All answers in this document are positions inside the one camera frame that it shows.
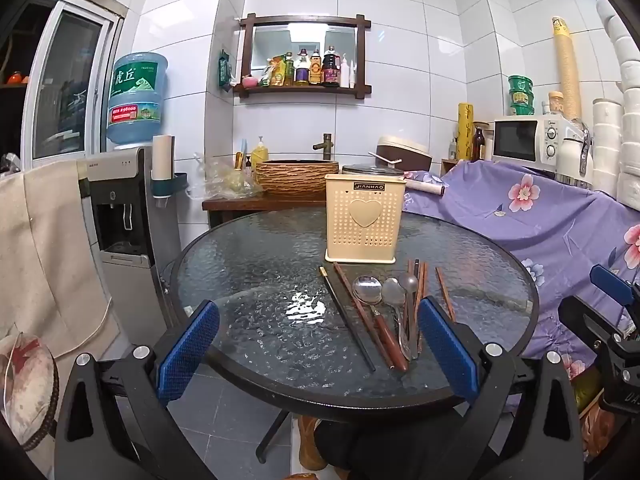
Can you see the cream perforated utensil holder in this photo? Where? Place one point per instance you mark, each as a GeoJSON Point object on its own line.
{"type": "Point", "coordinates": [365, 220]}

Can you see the green packet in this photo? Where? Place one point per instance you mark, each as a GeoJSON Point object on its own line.
{"type": "Point", "coordinates": [223, 70]}

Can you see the white microwave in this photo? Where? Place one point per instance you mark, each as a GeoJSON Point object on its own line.
{"type": "Point", "coordinates": [525, 142]}

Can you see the orange label bottle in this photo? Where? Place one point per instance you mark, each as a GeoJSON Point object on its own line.
{"type": "Point", "coordinates": [314, 66]}

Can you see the wooden crate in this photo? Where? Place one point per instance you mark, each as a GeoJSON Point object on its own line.
{"type": "Point", "coordinates": [450, 165]}

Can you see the teal cup holder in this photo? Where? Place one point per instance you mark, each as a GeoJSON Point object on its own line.
{"type": "Point", "coordinates": [170, 185]}

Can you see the pink bowl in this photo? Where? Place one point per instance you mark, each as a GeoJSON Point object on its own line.
{"type": "Point", "coordinates": [248, 80]}

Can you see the sliding window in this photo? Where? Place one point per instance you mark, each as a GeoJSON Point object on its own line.
{"type": "Point", "coordinates": [65, 75]}

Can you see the medium steel spoon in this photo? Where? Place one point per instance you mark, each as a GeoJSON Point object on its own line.
{"type": "Point", "coordinates": [394, 291]}

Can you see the dark soy sauce bottle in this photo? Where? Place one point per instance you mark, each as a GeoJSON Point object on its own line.
{"type": "Point", "coordinates": [330, 66]}

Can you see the round cushion with red print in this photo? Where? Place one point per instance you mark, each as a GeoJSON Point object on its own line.
{"type": "Point", "coordinates": [27, 390]}

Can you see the yellow soap dispenser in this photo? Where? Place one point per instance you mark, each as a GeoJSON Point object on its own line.
{"type": "Point", "coordinates": [259, 152]}

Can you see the white paper cup tube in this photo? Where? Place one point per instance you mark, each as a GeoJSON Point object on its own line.
{"type": "Point", "coordinates": [162, 157]}

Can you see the wooden framed mirror shelf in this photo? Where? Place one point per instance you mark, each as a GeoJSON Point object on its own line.
{"type": "Point", "coordinates": [305, 19]}

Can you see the small steel spoon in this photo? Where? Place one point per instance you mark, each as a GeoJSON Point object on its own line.
{"type": "Point", "coordinates": [408, 282]}

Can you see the beige cloth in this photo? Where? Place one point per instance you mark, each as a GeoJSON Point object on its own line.
{"type": "Point", "coordinates": [45, 250]}

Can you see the stack of white paper bowls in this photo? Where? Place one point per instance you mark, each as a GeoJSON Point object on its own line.
{"type": "Point", "coordinates": [627, 85]}

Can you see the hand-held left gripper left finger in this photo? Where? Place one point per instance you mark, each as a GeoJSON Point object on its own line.
{"type": "Point", "coordinates": [187, 352]}

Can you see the yellow roll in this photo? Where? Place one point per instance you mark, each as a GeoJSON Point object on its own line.
{"type": "Point", "coordinates": [466, 130]}

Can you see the blue toothbrush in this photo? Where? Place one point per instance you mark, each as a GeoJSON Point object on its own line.
{"type": "Point", "coordinates": [242, 155]}

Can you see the purple floral cloth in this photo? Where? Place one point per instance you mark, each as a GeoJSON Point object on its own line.
{"type": "Point", "coordinates": [525, 240]}

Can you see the clear plastic bag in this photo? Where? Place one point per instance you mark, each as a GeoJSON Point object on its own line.
{"type": "Point", "coordinates": [225, 180]}

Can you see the small clear bottle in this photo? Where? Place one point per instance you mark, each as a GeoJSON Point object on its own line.
{"type": "Point", "coordinates": [453, 147]}

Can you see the white squeeze bottle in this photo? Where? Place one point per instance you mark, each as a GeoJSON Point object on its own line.
{"type": "Point", "coordinates": [345, 72]}

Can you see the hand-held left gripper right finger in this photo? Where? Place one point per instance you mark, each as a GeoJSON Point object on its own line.
{"type": "Point", "coordinates": [447, 352]}

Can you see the green label oil bottle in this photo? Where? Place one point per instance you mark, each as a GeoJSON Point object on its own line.
{"type": "Point", "coordinates": [288, 67]}

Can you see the tan capped bottle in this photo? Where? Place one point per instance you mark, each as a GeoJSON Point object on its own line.
{"type": "Point", "coordinates": [556, 102]}

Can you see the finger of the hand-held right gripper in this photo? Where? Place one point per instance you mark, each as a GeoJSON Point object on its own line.
{"type": "Point", "coordinates": [612, 282]}
{"type": "Point", "coordinates": [585, 317]}

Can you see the brown rice cooker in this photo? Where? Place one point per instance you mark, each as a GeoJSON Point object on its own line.
{"type": "Point", "coordinates": [405, 152]}

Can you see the grey water dispenser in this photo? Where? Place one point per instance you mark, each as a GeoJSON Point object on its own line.
{"type": "Point", "coordinates": [120, 220]}

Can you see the woven pattern wash basin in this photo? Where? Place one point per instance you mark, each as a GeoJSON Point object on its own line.
{"type": "Point", "coordinates": [297, 176]}

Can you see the yellow packet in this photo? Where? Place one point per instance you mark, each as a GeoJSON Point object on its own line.
{"type": "Point", "coordinates": [272, 72]}

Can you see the brass faucet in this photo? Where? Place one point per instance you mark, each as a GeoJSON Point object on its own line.
{"type": "Point", "coordinates": [325, 142]}

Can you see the stack of tan paper cups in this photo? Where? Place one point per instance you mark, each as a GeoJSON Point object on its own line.
{"type": "Point", "coordinates": [567, 70]}

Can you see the white pan with glass lid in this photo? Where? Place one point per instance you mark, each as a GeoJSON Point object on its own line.
{"type": "Point", "coordinates": [372, 169]}

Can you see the brown glass bottle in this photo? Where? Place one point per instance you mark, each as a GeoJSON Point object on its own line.
{"type": "Point", "coordinates": [479, 144]}

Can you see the blue water jug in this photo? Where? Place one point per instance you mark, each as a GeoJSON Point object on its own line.
{"type": "Point", "coordinates": [135, 97]}

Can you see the stack of white tubs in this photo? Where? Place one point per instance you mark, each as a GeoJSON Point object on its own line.
{"type": "Point", "coordinates": [607, 145]}

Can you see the purple label bottle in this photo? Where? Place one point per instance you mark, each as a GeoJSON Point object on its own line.
{"type": "Point", "coordinates": [301, 67]}

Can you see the wooden washstand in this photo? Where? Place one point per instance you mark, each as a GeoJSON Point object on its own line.
{"type": "Point", "coordinates": [265, 205]}

